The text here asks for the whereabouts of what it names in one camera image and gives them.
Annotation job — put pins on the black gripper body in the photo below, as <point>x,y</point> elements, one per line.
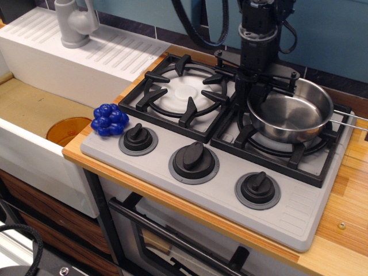
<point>277,76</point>

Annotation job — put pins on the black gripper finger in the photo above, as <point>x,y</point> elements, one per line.
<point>242,89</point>
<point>259,93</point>

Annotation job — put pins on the stainless steel pan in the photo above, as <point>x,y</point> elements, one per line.
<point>294,118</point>

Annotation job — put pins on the grey toy stove top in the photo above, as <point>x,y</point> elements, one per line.
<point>292,222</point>

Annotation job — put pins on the black middle stove knob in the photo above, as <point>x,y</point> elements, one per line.
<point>194,164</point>

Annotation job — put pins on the black stove knob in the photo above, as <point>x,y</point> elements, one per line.
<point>194,164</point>
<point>258,191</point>
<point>138,141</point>

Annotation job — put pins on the black right stove knob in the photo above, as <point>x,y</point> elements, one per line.
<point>258,191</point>

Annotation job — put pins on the black left stove knob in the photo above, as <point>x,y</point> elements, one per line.
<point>138,141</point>

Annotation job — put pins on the blue toy blueberry cluster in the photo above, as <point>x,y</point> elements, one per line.
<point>109,120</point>

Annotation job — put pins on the black left burner grate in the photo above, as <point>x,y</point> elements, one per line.
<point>182,98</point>

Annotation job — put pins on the black burner grate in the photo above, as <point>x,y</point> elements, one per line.
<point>307,162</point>
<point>182,98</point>

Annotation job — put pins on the black right burner grate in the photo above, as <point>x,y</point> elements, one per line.
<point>307,162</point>

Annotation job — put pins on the grey toy faucet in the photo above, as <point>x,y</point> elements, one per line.
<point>75,25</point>

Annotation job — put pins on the orange plastic bowl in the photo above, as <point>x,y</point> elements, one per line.
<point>66,130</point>

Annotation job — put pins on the white toy sink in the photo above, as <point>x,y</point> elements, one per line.
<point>44,83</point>

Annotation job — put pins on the wooden drawer cabinet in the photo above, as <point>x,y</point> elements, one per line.
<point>68,232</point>

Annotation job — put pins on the oven door with handle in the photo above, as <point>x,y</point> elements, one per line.
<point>175,245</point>

